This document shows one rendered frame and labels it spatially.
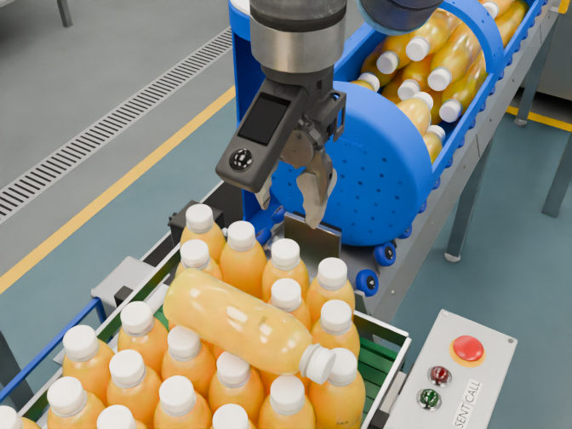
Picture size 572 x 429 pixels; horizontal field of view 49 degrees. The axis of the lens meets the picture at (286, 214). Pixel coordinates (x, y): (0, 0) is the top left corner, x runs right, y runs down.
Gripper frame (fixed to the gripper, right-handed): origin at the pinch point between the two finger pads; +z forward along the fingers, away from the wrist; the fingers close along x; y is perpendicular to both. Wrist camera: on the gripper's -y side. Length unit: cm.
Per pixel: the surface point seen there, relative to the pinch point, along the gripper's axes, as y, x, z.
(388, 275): 24.5, -6.6, 32.0
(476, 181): 121, -4, 84
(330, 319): -1.9, -7.5, 13.2
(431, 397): -6.2, -22.4, 13.0
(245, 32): 77, 55, 26
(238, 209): 93, 72, 109
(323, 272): 4.6, -3.3, 13.2
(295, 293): -0.3, -1.7, 13.2
